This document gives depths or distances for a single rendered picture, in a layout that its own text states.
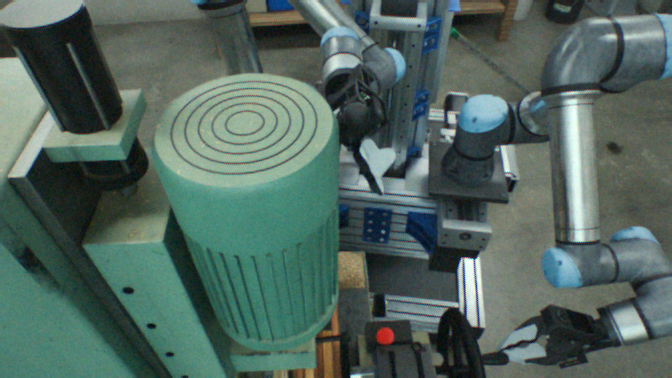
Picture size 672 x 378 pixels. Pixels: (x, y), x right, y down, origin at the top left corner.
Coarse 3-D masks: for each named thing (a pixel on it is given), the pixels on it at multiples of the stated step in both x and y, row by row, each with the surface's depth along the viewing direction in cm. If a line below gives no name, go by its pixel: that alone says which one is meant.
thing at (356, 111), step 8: (352, 104) 60; (360, 104) 60; (344, 112) 60; (352, 112) 59; (360, 112) 59; (368, 112) 60; (344, 120) 61; (352, 120) 59; (360, 120) 59; (368, 120) 60; (344, 128) 61; (352, 128) 60; (360, 128) 60
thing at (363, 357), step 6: (360, 336) 86; (414, 336) 86; (420, 336) 86; (426, 336) 86; (360, 342) 85; (420, 342) 85; (426, 342) 85; (360, 348) 84; (360, 354) 83; (366, 354) 83; (360, 360) 83; (366, 360) 83; (372, 360) 83; (360, 366) 82; (366, 366) 82; (372, 366) 82
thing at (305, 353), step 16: (240, 352) 72; (256, 352) 72; (272, 352) 72; (288, 352) 72; (304, 352) 73; (240, 368) 76; (256, 368) 76; (272, 368) 76; (288, 368) 77; (304, 368) 77
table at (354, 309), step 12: (348, 252) 106; (360, 252) 106; (348, 288) 99; (360, 288) 99; (348, 300) 97; (360, 300) 97; (348, 312) 96; (360, 312) 96; (348, 324) 94; (360, 324) 94
